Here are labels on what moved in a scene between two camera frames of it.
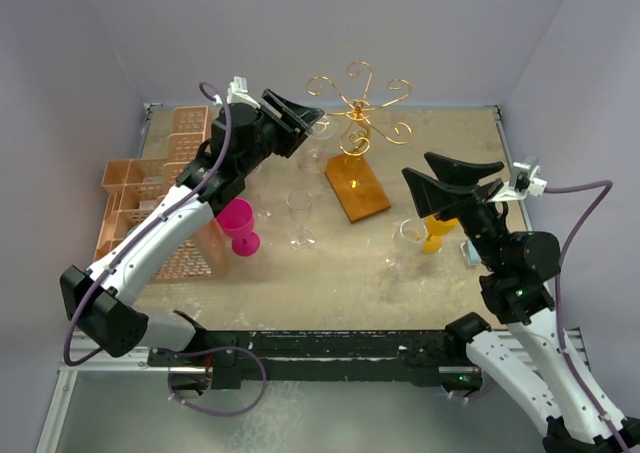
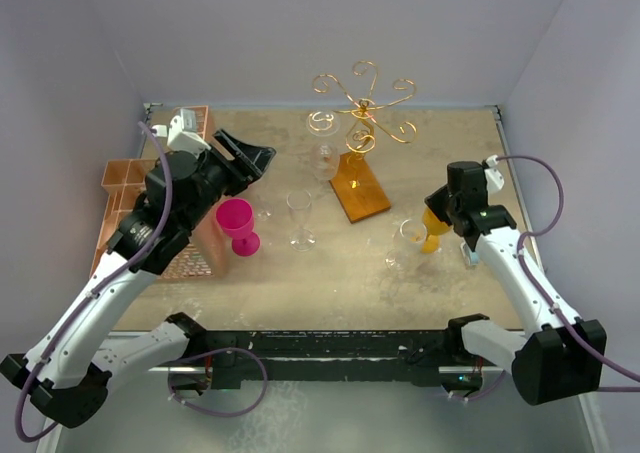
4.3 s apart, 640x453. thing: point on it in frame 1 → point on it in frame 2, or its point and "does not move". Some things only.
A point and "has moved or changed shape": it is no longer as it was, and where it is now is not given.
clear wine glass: x=313 y=160 has moved or changed shape
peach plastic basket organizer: x=132 y=187 does not move
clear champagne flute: x=302 y=238 does not move
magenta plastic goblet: x=237 y=222 does not move
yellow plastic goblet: x=435 y=230 does not move
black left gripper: x=292 y=136 → x=255 y=158
